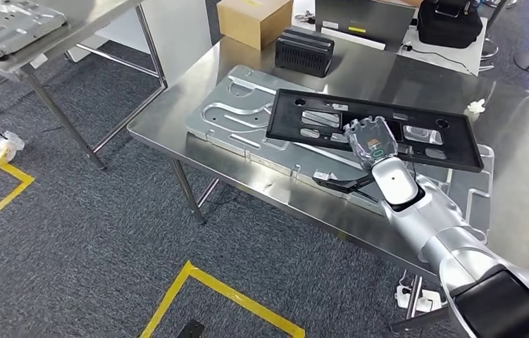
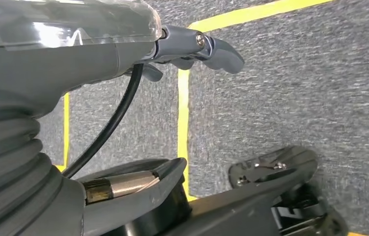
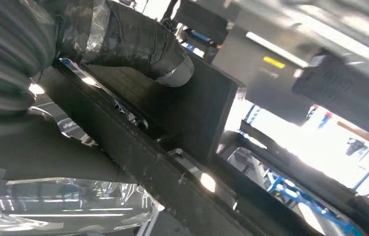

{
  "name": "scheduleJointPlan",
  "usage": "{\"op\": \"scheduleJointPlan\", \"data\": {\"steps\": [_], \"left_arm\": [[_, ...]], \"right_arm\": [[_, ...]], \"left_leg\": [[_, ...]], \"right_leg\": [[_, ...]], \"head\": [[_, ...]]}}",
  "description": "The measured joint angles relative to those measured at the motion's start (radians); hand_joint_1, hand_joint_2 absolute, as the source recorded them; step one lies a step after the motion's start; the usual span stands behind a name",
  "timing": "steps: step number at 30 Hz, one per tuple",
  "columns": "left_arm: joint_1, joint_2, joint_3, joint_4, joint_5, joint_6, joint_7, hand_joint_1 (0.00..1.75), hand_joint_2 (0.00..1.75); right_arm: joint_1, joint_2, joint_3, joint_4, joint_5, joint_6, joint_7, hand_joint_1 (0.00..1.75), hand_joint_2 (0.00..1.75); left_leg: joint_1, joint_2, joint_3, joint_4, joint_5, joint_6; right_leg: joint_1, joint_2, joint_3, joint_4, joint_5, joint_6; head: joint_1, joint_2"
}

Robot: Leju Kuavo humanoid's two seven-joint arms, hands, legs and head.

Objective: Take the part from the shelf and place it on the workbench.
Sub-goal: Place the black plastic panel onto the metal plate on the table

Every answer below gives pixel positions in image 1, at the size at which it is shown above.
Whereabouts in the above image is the plastic wrapped floor bundle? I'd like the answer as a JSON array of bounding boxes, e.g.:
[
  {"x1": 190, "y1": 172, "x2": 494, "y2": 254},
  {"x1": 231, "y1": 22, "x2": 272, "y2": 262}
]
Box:
[{"x1": 0, "y1": 130, "x2": 26, "y2": 167}]

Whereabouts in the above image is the white power strip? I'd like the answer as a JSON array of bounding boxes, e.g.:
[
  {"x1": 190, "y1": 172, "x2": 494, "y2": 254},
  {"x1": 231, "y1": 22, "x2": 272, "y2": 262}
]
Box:
[{"x1": 394, "y1": 283, "x2": 443, "y2": 314}]

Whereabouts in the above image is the steel frame table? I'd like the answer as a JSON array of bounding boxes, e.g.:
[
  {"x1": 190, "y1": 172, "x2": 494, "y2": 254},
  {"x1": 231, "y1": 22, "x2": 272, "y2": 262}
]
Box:
[{"x1": 0, "y1": 0, "x2": 168, "y2": 172}]

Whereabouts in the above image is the brown cardboard box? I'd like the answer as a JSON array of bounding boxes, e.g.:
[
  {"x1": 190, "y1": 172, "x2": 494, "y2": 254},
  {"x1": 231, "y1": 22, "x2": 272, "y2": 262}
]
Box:
[{"x1": 216, "y1": 0, "x2": 294, "y2": 51}]

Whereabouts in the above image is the small white plastic clip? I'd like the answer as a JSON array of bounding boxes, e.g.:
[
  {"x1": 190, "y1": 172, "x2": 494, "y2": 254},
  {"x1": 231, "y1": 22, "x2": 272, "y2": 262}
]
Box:
[{"x1": 463, "y1": 98, "x2": 486, "y2": 124}]

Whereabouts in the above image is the black vented device box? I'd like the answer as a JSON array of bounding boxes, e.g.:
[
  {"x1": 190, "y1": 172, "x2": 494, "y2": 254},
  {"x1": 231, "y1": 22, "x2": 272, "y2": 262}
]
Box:
[{"x1": 273, "y1": 26, "x2": 335, "y2": 79}]

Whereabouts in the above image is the yellow floor tape square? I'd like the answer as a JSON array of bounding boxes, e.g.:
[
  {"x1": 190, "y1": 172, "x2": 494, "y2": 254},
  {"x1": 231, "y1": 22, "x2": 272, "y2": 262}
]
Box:
[
  {"x1": 0, "y1": 144, "x2": 35, "y2": 244},
  {"x1": 138, "y1": 259, "x2": 306, "y2": 338}
]

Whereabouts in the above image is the stainless steel workbench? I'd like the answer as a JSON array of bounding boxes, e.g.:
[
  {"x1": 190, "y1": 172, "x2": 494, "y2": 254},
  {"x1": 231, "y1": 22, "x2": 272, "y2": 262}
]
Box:
[{"x1": 125, "y1": 35, "x2": 529, "y2": 324}]

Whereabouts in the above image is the black plastic frame part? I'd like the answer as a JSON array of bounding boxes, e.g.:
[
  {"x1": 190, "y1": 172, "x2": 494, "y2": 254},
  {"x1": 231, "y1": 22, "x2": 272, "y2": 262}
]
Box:
[{"x1": 265, "y1": 88, "x2": 485, "y2": 174}]

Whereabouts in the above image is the black bag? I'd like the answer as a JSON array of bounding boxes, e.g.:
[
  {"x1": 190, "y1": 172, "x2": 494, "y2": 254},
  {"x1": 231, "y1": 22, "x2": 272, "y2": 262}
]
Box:
[{"x1": 416, "y1": 0, "x2": 484, "y2": 51}]

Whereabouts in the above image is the chrome stool base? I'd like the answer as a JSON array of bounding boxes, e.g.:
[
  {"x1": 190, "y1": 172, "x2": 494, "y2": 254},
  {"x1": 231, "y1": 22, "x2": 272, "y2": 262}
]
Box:
[{"x1": 480, "y1": 0, "x2": 511, "y2": 63}]

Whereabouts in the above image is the stamped grey metal plate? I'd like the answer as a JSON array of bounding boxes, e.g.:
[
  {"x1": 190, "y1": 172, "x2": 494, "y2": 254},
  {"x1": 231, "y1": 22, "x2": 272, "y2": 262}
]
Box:
[
  {"x1": 184, "y1": 63, "x2": 497, "y2": 244},
  {"x1": 0, "y1": 0, "x2": 68, "y2": 60}
]

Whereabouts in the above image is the black camera bracket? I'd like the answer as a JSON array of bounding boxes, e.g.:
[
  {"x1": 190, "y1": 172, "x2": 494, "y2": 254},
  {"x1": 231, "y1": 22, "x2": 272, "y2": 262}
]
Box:
[{"x1": 312, "y1": 175, "x2": 378, "y2": 195}]

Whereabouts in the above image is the white desk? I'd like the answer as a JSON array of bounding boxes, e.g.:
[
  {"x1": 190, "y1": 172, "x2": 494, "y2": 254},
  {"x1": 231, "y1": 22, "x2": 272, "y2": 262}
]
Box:
[{"x1": 291, "y1": 0, "x2": 490, "y2": 77}]

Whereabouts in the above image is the white panel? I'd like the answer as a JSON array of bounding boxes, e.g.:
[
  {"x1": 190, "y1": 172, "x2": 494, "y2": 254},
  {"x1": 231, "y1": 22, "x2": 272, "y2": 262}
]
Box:
[{"x1": 65, "y1": 0, "x2": 214, "y2": 88}]

